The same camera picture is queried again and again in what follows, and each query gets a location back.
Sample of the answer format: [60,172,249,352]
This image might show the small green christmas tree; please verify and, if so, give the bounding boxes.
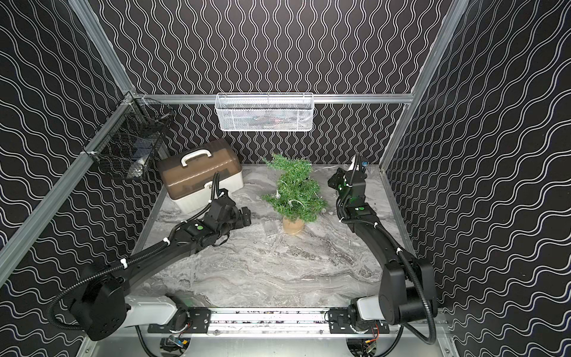
[263,153,327,235]

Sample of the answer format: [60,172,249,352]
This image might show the black wire basket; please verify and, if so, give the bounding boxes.
[87,92,175,181]

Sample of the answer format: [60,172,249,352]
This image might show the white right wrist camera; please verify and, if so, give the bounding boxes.
[347,155,369,173]

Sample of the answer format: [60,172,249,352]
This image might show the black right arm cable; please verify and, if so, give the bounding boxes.
[338,153,438,345]

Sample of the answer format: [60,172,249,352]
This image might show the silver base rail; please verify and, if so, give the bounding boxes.
[172,307,390,339]

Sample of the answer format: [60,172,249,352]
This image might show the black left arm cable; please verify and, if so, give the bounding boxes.
[45,238,172,332]

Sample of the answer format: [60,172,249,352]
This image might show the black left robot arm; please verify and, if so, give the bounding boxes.
[67,195,251,341]

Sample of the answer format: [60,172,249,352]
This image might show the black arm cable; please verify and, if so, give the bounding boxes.
[338,153,438,345]
[45,238,172,332]

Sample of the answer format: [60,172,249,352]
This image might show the white brown storage box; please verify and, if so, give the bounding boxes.
[157,139,244,214]

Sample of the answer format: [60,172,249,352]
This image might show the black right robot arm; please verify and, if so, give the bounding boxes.
[327,168,438,325]

